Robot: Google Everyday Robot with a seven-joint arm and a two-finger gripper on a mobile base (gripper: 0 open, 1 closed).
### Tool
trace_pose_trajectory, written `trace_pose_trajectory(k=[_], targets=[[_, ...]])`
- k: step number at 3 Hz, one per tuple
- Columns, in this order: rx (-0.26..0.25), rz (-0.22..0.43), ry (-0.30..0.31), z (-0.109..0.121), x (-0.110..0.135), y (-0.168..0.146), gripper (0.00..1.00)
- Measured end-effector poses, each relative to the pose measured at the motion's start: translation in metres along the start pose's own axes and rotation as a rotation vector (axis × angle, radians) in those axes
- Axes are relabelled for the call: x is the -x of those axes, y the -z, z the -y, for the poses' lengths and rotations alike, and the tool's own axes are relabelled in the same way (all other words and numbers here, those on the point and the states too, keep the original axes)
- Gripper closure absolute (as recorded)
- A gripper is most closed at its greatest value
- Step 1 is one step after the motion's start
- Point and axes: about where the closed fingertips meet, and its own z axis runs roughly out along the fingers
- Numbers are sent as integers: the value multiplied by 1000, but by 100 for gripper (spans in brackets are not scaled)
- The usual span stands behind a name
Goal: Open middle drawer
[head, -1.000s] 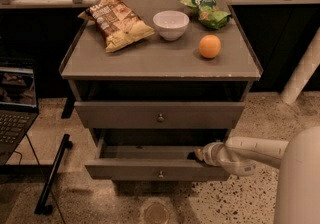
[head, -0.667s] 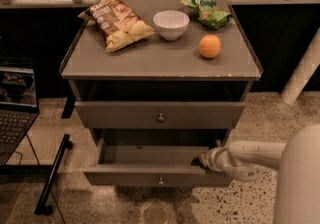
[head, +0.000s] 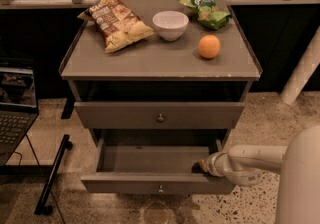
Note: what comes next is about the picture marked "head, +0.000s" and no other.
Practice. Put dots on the grey drawer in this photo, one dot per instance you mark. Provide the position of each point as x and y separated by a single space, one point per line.
152 169
159 115

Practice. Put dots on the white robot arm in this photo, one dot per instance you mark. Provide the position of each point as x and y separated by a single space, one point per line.
297 164

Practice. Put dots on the grey drawer cabinet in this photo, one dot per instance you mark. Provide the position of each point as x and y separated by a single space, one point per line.
154 70

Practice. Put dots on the grey top drawer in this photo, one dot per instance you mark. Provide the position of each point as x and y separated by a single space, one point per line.
159 115

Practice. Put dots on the orange fruit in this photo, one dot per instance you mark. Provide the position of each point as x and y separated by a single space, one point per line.
209 46

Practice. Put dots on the white diagonal pole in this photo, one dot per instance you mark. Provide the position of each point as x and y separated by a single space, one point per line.
303 71

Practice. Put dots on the white bowl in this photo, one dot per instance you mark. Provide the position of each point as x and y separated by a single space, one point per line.
170 25

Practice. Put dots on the green snack bag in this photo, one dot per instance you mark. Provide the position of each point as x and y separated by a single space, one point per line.
208 13

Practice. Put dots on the yellow brown chip bag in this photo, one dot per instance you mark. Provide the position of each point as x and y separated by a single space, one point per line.
119 25

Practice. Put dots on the black laptop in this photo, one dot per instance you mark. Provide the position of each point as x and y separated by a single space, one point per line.
18 104

